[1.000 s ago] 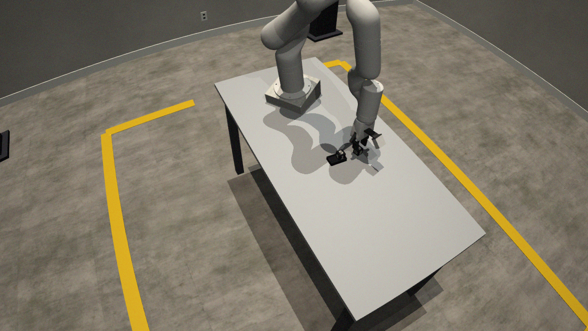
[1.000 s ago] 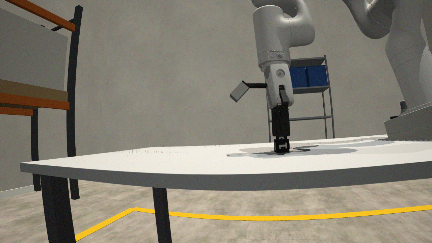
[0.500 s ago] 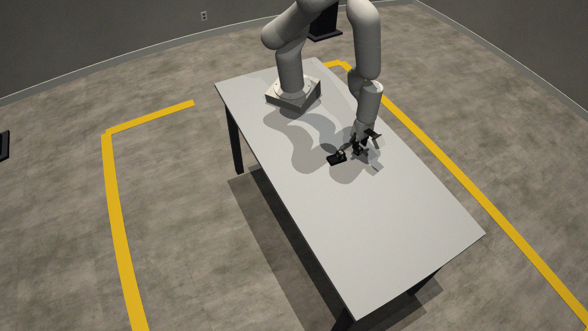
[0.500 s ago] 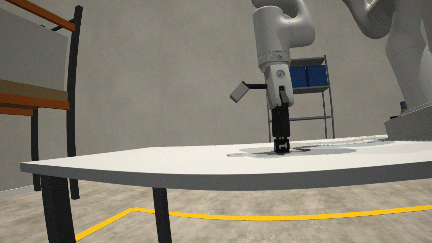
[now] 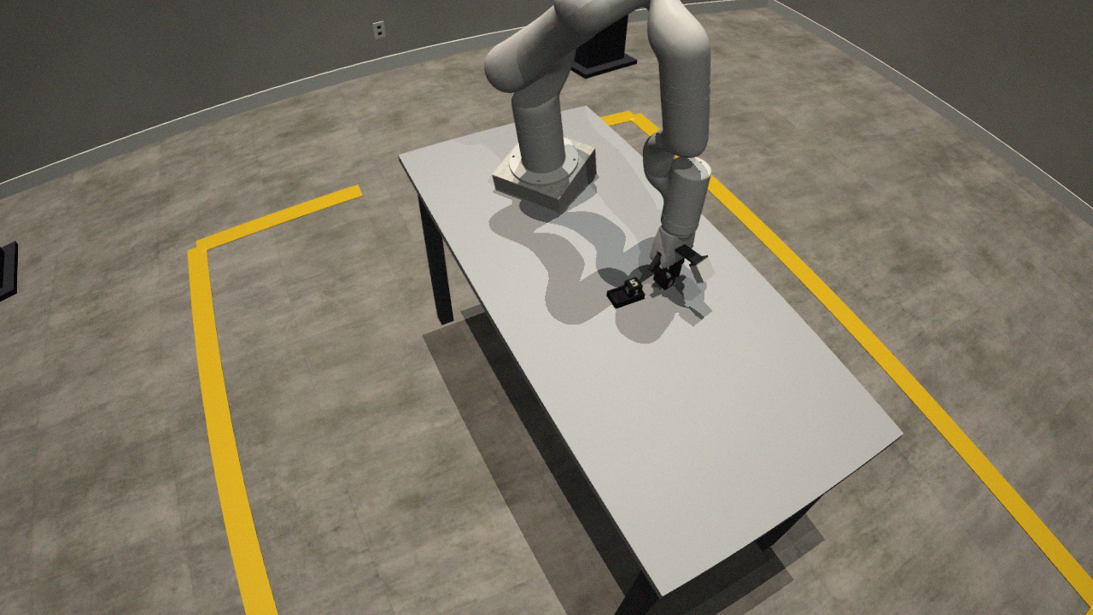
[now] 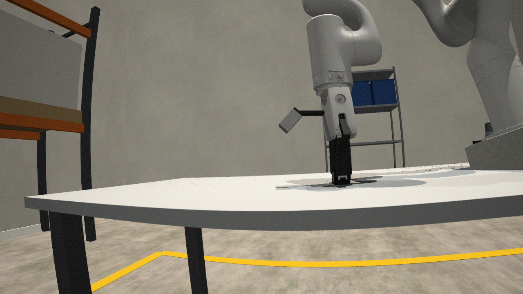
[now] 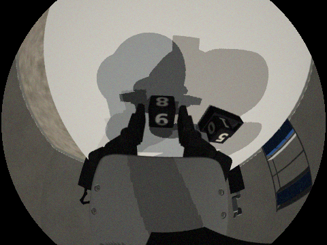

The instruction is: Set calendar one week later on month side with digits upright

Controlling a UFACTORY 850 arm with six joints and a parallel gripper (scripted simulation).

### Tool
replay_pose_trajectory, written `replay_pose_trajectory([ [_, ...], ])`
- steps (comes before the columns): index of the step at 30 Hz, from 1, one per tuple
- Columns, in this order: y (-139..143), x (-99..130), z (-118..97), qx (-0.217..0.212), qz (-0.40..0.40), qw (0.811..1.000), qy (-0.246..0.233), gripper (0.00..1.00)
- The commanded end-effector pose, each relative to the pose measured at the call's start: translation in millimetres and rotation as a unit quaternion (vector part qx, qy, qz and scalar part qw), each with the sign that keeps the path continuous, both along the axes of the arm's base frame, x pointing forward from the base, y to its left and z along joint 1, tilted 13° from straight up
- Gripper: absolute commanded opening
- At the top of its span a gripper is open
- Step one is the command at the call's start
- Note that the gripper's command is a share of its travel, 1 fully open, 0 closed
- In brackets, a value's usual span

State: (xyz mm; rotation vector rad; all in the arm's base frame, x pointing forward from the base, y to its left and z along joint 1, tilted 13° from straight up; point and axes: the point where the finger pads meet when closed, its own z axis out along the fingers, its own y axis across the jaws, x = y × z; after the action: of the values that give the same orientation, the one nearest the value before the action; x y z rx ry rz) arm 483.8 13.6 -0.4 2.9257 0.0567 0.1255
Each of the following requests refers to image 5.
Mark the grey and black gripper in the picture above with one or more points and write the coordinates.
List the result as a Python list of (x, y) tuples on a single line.
[(663, 253)]

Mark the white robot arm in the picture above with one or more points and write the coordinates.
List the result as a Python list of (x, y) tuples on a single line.
[(544, 157)]

